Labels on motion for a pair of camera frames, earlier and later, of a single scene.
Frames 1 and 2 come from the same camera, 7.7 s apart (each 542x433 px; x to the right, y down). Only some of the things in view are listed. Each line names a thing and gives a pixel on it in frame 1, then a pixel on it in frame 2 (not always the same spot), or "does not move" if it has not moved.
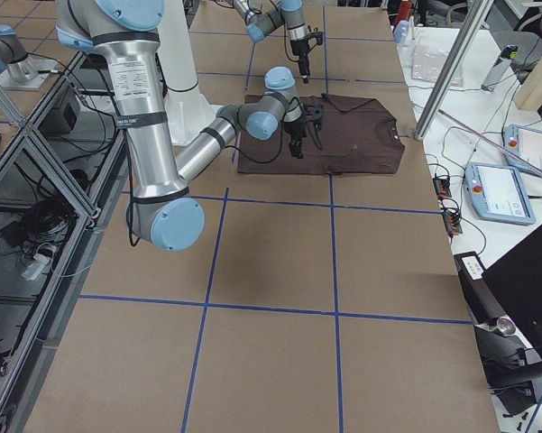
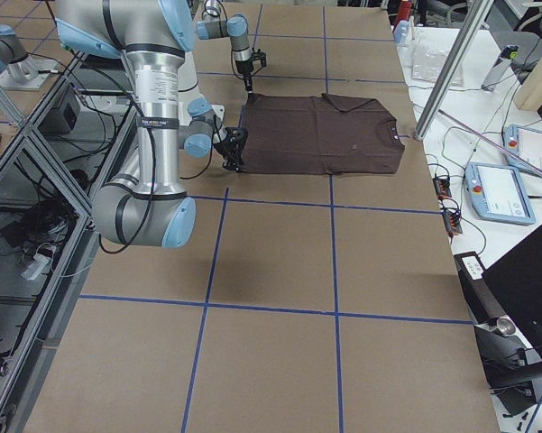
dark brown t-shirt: (359, 136) does not move
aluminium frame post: (480, 13) does not move
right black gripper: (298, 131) to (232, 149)
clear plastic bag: (427, 62) does not move
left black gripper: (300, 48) to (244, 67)
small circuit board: (452, 216) does not move
